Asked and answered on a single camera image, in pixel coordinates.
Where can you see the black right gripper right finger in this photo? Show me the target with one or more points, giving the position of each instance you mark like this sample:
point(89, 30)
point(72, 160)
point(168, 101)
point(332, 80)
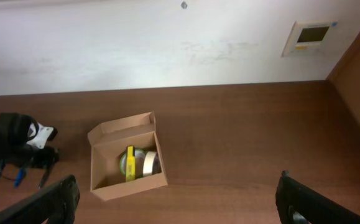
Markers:
point(296, 203)

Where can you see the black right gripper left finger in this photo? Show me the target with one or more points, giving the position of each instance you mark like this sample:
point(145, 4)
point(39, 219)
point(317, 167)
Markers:
point(56, 203)

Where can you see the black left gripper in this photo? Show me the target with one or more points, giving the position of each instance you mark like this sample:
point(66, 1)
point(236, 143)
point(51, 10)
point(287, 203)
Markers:
point(33, 157)

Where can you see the black ballpoint pen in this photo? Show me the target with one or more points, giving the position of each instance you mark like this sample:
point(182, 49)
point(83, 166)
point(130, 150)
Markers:
point(45, 177)

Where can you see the blue ballpoint pen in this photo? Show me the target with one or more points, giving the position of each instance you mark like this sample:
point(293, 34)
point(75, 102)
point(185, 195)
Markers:
point(20, 177)

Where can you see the brown cardboard box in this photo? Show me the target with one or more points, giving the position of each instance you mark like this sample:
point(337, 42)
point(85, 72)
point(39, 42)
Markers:
point(109, 142)

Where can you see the beige masking tape roll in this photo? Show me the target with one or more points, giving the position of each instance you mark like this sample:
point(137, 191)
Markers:
point(151, 164)

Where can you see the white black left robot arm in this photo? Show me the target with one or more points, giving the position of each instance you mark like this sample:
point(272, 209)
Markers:
point(23, 141)

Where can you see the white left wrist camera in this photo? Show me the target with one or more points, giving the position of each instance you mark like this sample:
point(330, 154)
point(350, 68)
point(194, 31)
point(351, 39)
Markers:
point(39, 135)

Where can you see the white wall thermostat panel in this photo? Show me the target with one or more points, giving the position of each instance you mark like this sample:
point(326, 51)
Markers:
point(307, 37)

